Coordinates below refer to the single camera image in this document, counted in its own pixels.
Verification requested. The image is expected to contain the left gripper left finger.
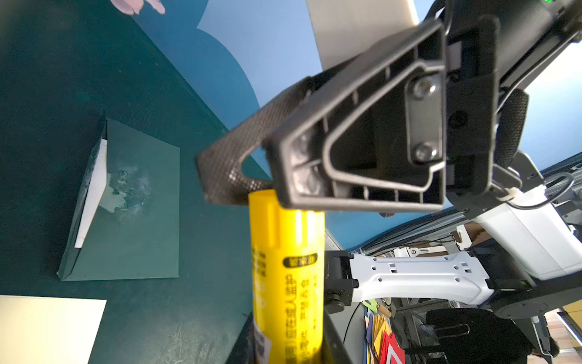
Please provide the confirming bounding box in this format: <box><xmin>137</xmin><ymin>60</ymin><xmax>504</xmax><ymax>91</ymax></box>
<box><xmin>225</xmin><ymin>313</ymin><xmax>255</xmax><ymax>364</ymax></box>

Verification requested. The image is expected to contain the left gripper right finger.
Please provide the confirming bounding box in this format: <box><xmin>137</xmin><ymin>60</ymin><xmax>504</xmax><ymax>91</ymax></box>
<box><xmin>321</xmin><ymin>311</ymin><xmax>353</xmax><ymax>364</ymax></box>

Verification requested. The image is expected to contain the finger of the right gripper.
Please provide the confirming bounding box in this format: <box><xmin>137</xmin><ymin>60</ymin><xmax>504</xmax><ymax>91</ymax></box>
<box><xmin>266</xmin><ymin>19</ymin><xmax>447</xmax><ymax>213</ymax></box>
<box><xmin>196</xmin><ymin>77</ymin><xmax>315</xmax><ymax>206</ymax></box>

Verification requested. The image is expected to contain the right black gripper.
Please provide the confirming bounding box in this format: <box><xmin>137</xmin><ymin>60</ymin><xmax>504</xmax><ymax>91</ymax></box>
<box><xmin>427</xmin><ymin>1</ymin><xmax>581</xmax><ymax>218</ymax></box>

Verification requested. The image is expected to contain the yellow glue stick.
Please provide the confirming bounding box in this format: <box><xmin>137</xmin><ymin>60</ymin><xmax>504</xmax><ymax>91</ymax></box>
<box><xmin>249</xmin><ymin>190</ymin><xmax>325</xmax><ymax>363</ymax></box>

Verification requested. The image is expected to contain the cream yellow envelope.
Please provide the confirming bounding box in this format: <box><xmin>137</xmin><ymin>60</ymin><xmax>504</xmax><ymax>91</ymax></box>
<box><xmin>1</xmin><ymin>295</ymin><xmax>106</xmax><ymax>363</ymax></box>

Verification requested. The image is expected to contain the dark green envelope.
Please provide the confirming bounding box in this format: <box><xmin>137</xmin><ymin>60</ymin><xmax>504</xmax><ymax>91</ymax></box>
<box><xmin>57</xmin><ymin>116</ymin><xmax>180</xmax><ymax>281</ymax></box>

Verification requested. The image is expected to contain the fallen pink blossom branch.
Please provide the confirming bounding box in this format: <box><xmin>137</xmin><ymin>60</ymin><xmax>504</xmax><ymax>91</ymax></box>
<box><xmin>110</xmin><ymin>0</ymin><xmax>165</xmax><ymax>15</ymax></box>

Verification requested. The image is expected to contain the right aluminium frame post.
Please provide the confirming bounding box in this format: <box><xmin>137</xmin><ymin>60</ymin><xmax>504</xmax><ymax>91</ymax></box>
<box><xmin>306</xmin><ymin>0</ymin><xmax>419</xmax><ymax>71</ymax></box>

